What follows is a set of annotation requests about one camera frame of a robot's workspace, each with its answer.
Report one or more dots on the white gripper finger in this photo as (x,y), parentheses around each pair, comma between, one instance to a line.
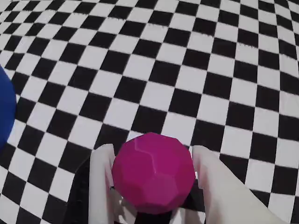
(222,198)
(99,186)

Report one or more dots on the pink faceted ball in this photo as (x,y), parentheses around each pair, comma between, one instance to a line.
(151,175)

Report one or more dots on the blue round box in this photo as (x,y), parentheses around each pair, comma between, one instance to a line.
(5,112)

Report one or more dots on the black white checkerboard mat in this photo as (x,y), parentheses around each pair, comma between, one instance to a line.
(163,58)

